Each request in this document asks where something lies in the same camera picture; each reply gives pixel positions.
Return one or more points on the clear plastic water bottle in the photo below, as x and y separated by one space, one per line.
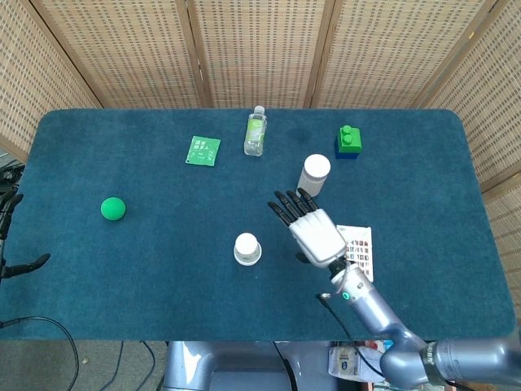
255 134

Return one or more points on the white picture booklet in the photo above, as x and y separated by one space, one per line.
362 244

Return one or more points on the white floral paper cup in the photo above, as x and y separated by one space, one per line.
245 243
246 264

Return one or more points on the white plastic package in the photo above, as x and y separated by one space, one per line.
346 364

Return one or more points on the white cylindrical tumbler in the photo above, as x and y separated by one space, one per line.
315 171

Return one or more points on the green card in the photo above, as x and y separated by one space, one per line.
202 150

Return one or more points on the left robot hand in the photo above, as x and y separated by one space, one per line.
10 207

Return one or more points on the blue carpet table cover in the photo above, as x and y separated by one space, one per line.
163 264

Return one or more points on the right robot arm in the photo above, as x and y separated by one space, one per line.
374 313

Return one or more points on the green foam ball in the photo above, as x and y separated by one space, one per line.
113 208

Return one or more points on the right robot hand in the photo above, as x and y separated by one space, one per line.
317 236

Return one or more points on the woven bamboo folding screen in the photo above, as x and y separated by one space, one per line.
260 49

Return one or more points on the grey robot torso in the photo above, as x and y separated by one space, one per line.
191 366

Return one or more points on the blue toy brick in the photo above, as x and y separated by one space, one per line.
346 156

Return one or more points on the green toy brick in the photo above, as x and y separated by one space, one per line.
350 140

